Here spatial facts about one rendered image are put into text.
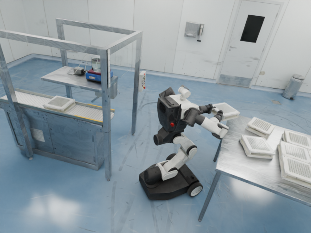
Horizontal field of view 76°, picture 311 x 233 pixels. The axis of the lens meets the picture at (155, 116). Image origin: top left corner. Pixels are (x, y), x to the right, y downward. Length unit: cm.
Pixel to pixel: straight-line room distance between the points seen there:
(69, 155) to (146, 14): 400
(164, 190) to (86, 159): 105
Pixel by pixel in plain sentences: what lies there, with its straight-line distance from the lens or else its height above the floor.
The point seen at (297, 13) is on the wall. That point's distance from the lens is 614.
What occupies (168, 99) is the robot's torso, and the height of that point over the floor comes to 122.
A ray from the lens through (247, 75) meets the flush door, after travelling 614.
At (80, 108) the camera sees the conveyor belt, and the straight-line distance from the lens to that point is 248.
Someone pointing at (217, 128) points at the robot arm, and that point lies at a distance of 175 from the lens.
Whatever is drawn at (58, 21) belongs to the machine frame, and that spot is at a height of 158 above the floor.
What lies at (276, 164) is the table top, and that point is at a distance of 219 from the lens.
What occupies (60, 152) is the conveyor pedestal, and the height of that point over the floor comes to 16.
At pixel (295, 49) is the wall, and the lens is 635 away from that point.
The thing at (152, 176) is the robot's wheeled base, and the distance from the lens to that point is 230.
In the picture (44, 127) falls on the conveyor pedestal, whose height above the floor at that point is 53.
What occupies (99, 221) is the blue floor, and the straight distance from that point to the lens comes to 238.
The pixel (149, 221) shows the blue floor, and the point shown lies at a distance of 238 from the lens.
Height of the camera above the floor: 206
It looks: 32 degrees down
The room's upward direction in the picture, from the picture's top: 7 degrees clockwise
